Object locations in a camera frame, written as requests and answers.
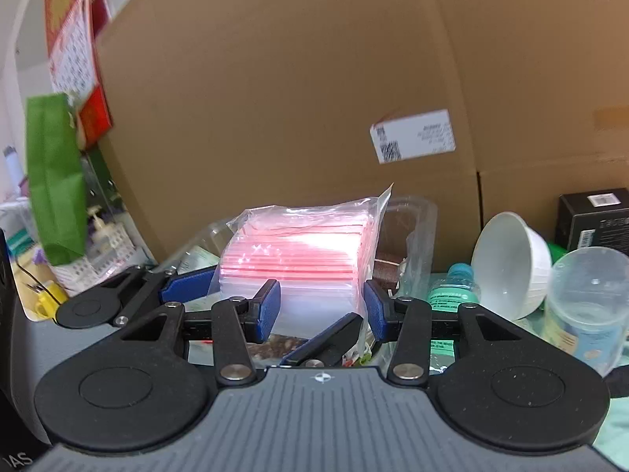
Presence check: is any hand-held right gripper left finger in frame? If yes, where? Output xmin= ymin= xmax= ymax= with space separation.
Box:
xmin=115 ymin=279 xmax=282 ymax=387

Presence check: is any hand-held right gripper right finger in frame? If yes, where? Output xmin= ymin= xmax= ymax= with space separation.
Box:
xmin=364 ymin=280 xmax=522 ymax=385

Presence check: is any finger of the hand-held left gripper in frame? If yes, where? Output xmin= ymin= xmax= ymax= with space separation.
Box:
xmin=279 ymin=312 xmax=363 ymax=367
xmin=101 ymin=265 xmax=218 ymax=328

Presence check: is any pack of red-striped zip bags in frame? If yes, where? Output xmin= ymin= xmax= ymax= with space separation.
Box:
xmin=207 ymin=183 xmax=395 ymax=341

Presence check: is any colourful snack wrapper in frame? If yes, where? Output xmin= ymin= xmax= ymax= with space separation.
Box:
xmin=341 ymin=327 xmax=379 ymax=367

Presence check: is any crumpled clear plastic packet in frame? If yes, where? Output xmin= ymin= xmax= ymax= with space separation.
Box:
xmin=174 ymin=223 xmax=237 ymax=276

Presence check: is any brown speckled packet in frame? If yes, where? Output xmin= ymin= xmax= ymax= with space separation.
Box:
xmin=246 ymin=333 xmax=315 ymax=365

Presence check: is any yellow plastic tool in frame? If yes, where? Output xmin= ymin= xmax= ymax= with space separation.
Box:
xmin=28 ymin=280 xmax=68 ymax=319

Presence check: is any water bottle with teal cap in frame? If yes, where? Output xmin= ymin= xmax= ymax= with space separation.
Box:
xmin=425 ymin=263 xmax=482 ymax=369

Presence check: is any white plastic basket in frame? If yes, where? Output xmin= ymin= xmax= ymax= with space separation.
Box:
xmin=51 ymin=206 xmax=144 ymax=300

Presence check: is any clear plastic food container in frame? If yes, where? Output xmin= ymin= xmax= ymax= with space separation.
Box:
xmin=373 ymin=195 xmax=439 ymax=302

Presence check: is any white pump bottle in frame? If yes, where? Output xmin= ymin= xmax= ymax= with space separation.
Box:
xmin=87 ymin=206 xmax=117 ymax=256

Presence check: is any white ceramic bowl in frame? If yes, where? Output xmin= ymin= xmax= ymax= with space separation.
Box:
xmin=471 ymin=211 xmax=552 ymax=321

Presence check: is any green paper bag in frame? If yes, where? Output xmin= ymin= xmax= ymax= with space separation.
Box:
xmin=26 ymin=92 xmax=88 ymax=266

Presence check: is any white spray bottle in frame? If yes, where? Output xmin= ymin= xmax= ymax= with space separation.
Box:
xmin=2 ymin=145 xmax=26 ymax=198

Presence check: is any clear plastic cup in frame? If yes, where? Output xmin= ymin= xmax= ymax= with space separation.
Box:
xmin=543 ymin=247 xmax=629 ymax=379

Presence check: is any large cardboard box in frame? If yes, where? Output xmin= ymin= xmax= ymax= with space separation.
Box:
xmin=93 ymin=0 xmax=629 ymax=276

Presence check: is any black cardboard box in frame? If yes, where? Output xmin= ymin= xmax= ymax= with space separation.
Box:
xmin=555 ymin=189 xmax=629 ymax=256

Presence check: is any thin black cable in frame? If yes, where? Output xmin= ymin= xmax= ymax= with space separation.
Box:
xmin=17 ymin=257 xmax=68 ymax=304

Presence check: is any red wall calendar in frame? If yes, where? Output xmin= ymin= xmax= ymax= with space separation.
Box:
xmin=43 ymin=0 xmax=115 ymax=151

